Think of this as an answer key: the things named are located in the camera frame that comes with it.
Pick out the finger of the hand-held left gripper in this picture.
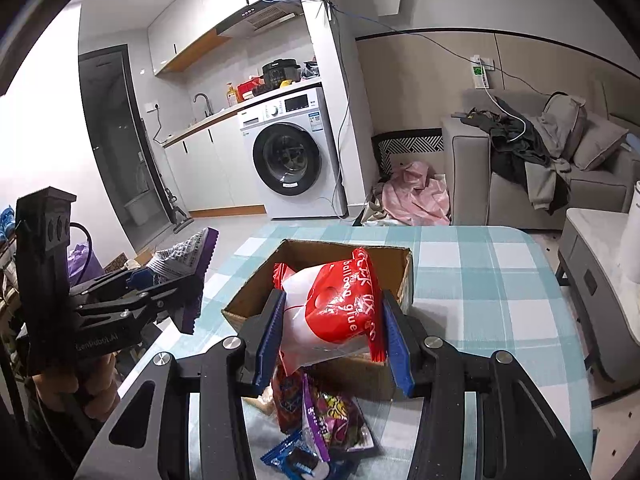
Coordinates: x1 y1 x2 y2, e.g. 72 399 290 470
69 266 157 307
74 276 204 334

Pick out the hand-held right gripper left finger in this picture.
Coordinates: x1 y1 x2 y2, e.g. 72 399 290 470
75 287 288 480

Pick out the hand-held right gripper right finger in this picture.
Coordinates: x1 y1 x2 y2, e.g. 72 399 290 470
381 292 597 480

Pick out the dark red snack packet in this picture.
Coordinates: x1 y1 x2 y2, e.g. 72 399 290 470
271 364 307 435

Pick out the silver purple snack packet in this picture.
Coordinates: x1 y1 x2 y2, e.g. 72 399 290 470
146 227 221 336

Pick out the brown cardboard box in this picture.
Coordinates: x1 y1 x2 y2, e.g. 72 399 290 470
221 238 415 402

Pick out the red white snack bag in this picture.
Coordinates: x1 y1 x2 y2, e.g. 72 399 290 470
272 247 389 377

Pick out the blue cookie packet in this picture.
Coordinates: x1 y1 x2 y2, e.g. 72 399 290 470
260 431 335 480

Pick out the person's left hand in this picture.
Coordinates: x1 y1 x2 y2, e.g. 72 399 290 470
27 351 122 421

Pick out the printed cardboard floor box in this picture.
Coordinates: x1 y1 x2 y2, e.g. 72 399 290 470
102 246 157 277

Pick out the grey trash bin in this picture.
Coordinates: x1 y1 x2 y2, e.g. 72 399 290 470
123 194 151 226

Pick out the teal checked tablecloth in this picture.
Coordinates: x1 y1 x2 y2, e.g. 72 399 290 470
115 223 597 480

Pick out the upright vacuum cleaner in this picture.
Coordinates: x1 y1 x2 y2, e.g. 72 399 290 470
159 160 194 234

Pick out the dark door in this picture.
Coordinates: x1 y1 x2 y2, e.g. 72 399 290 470
77 44 174 242

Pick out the white base cabinet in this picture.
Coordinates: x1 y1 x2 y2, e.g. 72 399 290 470
163 121 267 217

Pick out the pink cloth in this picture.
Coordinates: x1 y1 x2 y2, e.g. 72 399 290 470
382 160 452 227

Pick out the grey sofa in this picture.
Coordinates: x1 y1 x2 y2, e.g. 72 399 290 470
440 87 640 232

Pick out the white washing machine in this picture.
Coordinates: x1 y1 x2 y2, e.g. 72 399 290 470
240 86 349 220

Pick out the black white patterned basket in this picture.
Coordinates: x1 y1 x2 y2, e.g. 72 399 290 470
371 127 445 182

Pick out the grey side table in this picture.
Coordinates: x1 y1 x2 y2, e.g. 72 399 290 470
556 207 640 384

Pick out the dark clothes pile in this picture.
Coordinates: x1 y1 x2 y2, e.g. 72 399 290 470
462 107 573 216

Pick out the red storage box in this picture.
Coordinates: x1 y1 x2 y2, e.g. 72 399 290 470
236 77 265 101

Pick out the white electric kettle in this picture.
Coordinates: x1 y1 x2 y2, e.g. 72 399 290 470
617 180 640 287

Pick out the black pressure cooker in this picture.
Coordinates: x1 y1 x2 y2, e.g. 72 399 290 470
261 59 302 87

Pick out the rumpled grey pillow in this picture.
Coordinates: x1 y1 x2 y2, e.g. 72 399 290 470
536 92 588 162

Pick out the white power strip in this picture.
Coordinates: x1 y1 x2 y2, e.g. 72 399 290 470
469 54 494 90

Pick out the smooth grey pillow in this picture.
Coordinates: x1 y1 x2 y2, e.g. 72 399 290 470
572 112 630 172

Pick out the silver range hood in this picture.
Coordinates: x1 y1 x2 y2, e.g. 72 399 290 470
216 0 307 39

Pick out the white charging cable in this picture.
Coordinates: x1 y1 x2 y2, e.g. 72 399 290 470
484 87 531 147

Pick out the white wall cabinet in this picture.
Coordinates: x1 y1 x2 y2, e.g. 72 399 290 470
147 0 316 77

